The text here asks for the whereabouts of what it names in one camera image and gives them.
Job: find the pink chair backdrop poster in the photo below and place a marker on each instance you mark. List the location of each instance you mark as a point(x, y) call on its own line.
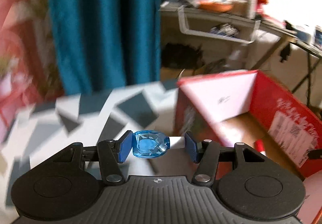
point(29, 73)

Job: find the dark red cylinder tube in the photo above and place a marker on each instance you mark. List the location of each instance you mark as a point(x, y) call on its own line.
point(259, 147)

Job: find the red strawberry cardboard box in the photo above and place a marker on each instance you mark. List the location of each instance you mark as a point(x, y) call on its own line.
point(244, 106)

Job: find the cluttered white side table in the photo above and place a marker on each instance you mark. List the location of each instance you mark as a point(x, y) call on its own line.
point(294, 9)

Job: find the orange shallow bowl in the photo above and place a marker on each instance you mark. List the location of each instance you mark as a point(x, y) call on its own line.
point(215, 6)

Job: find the geometric patterned table cloth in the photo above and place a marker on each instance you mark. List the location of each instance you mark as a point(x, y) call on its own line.
point(38, 131)

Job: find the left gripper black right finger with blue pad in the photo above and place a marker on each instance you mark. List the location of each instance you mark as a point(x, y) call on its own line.
point(206, 154)

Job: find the blue faceted glass bottle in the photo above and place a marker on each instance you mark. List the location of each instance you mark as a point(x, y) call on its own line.
point(150, 144)

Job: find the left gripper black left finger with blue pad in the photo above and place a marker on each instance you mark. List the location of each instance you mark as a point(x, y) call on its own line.
point(111, 153)

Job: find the teal curtain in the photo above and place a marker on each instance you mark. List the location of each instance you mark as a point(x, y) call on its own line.
point(103, 44)

